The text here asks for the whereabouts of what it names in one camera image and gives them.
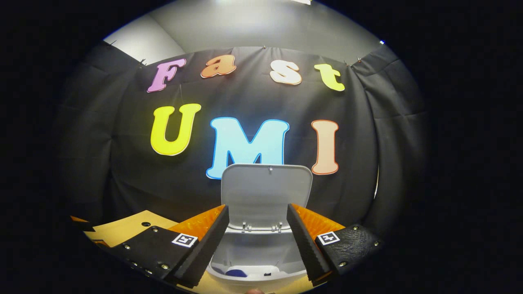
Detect black backdrop cloth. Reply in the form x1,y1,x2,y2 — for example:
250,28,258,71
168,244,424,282
53,41,429,241

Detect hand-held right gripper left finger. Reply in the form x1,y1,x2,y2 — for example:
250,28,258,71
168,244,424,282
107,204,230,288

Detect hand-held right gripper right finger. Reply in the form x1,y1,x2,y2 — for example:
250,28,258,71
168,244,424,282
285,203,384,286

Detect white desktop garbage bin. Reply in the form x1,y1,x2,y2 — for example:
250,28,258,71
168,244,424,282
206,163,314,288

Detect wooden desktop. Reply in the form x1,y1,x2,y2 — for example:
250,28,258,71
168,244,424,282
84,210,311,294

